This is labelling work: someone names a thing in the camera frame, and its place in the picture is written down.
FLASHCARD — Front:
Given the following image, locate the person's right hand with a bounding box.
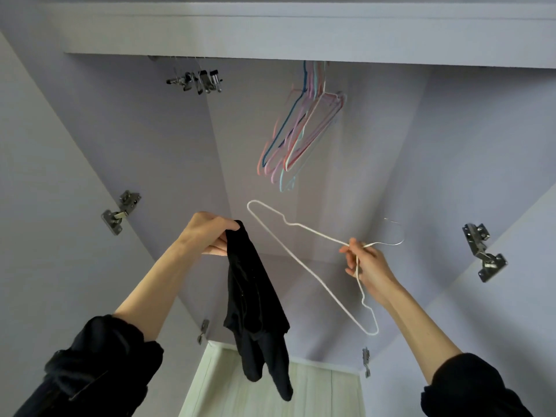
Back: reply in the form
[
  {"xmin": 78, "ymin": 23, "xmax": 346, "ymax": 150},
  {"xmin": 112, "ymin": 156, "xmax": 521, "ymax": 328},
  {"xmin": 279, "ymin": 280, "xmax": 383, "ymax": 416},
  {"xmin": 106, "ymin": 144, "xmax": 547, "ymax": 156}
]
[{"xmin": 339, "ymin": 237, "xmax": 399, "ymax": 308}]

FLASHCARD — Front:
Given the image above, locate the person's left hand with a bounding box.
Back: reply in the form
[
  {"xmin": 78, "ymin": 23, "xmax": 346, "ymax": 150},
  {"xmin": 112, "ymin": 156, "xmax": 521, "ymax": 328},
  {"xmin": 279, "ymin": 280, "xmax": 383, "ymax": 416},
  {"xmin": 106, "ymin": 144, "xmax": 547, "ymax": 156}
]
[{"xmin": 178, "ymin": 211, "xmax": 242, "ymax": 259}]

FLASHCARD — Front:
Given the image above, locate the white wire hanger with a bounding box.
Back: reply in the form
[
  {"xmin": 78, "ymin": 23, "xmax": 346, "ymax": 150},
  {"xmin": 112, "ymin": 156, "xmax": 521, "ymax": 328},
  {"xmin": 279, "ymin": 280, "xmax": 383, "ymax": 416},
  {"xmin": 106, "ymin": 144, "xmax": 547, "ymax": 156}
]
[{"xmin": 246, "ymin": 199, "xmax": 407, "ymax": 337}]

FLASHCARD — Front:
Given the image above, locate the light grey wardrobe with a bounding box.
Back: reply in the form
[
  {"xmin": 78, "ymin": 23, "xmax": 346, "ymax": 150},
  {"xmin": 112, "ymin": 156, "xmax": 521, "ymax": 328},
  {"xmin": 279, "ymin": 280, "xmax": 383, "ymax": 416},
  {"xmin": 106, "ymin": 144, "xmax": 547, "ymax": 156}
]
[{"xmin": 0, "ymin": 0, "xmax": 556, "ymax": 417}]

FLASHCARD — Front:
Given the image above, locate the person's left forearm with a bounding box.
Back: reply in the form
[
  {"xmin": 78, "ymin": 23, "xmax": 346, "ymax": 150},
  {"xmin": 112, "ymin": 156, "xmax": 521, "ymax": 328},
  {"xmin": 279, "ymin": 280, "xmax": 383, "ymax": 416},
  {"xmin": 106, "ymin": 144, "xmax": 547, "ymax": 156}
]
[{"xmin": 13, "ymin": 241, "xmax": 205, "ymax": 417}]

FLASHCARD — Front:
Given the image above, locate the person's right forearm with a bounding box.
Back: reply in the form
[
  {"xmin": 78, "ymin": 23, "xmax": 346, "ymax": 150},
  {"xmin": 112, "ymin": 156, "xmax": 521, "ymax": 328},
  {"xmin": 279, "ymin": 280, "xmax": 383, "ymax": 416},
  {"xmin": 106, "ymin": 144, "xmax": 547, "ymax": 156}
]
[{"xmin": 378, "ymin": 286, "xmax": 535, "ymax": 417}]

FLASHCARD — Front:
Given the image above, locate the grey wardrobe shelf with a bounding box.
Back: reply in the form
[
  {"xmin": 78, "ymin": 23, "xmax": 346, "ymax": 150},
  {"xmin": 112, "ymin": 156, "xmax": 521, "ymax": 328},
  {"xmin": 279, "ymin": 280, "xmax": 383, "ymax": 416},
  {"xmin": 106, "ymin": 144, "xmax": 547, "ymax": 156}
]
[{"xmin": 43, "ymin": 2, "xmax": 556, "ymax": 70}]

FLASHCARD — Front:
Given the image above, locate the bunch of pastel hangers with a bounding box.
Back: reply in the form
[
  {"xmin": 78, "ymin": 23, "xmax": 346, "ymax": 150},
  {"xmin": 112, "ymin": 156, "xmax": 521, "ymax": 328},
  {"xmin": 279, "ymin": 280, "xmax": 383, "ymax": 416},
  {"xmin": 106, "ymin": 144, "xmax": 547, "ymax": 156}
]
[{"xmin": 256, "ymin": 60, "xmax": 347, "ymax": 192}]

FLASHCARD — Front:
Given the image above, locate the cluster of metal clips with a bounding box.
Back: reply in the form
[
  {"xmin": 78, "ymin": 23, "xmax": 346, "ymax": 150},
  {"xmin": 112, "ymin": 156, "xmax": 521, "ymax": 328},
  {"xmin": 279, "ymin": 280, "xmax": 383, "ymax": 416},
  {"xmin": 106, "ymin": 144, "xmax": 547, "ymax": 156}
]
[{"xmin": 165, "ymin": 69, "xmax": 224, "ymax": 94}]

